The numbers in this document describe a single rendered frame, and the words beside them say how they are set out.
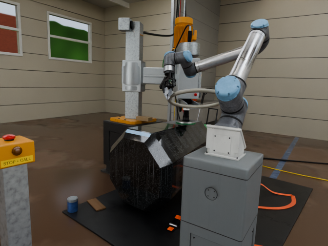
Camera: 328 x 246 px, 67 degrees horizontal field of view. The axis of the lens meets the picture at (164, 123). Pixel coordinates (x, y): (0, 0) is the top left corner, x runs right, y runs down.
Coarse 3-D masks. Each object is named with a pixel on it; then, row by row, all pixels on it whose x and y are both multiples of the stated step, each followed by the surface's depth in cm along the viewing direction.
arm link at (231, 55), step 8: (240, 48) 188; (264, 48) 183; (216, 56) 193; (224, 56) 190; (232, 56) 189; (192, 64) 196; (200, 64) 195; (208, 64) 194; (216, 64) 194; (184, 72) 200; (192, 72) 198
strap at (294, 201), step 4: (272, 192) 298; (276, 192) 301; (292, 196) 293; (292, 200) 283; (292, 204) 273; (264, 208) 262; (268, 208) 262; (272, 208) 262; (276, 208) 262; (280, 208) 263; (284, 208) 263; (180, 220) 234
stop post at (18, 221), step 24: (0, 144) 81; (24, 144) 86; (0, 168) 81; (24, 168) 89; (0, 192) 87; (24, 192) 90; (0, 216) 89; (24, 216) 91; (0, 240) 92; (24, 240) 92
